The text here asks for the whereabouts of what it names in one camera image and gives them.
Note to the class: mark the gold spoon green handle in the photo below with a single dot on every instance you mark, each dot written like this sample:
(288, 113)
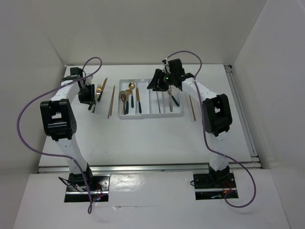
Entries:
(131, 87)
(128, 93)

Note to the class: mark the metal chopstick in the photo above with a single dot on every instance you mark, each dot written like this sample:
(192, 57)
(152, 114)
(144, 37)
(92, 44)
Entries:
(158, 102)

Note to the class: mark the gold knife green handle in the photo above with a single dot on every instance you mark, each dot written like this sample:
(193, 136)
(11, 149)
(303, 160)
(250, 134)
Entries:
(138, 100)
(102, 89)

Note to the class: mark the brown chopstick pair left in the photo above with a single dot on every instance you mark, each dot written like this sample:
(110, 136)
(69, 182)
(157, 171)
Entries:
(111, 103)

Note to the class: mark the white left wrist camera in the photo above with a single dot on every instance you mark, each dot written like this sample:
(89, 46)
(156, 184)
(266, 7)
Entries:
(87, 80)

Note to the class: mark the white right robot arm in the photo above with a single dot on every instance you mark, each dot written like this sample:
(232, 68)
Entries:
(215, 110)

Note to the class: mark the aluminium rail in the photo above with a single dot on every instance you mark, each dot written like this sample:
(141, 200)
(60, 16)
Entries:
(143, 168)

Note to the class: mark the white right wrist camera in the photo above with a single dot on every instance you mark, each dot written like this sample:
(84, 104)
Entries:
(166, 68)

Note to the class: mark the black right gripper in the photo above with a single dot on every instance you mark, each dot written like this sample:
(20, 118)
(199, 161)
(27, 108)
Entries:
(154, 84)

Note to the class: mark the white cutlery tray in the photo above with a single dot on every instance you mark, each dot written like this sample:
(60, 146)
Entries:
(149, 102)

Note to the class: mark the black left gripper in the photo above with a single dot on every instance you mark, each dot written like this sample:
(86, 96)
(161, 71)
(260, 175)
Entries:
(90, 97)

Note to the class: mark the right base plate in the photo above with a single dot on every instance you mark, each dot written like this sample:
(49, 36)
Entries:
(205, 189)

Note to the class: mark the brown chopstick right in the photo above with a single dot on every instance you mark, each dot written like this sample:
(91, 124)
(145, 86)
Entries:
(192, 108)

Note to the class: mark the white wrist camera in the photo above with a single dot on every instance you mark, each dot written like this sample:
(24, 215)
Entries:
(87, 80)
(166, 68)

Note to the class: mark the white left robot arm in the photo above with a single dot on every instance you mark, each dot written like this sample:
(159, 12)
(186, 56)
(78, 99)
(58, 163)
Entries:
(60, 123)

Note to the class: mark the gold fork green handle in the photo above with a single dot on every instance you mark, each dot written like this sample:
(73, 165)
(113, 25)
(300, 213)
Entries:
(96, 97)
(175, 101)

